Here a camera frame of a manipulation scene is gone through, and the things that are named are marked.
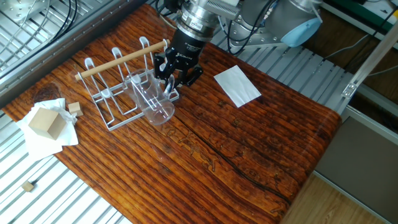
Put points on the crumpled white paper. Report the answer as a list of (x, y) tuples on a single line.
[(43, 146)]

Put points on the small wooden cube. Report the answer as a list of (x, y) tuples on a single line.
[(28, 185), (74, 109)]

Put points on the flat white paper sheet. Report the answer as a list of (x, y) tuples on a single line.
[(237, 86)]

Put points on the large wooden block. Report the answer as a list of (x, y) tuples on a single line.
[(46, 122)]

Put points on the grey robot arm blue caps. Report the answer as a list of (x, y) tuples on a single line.
[(261, 18)]

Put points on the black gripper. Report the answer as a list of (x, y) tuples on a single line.
[(185, 53)]

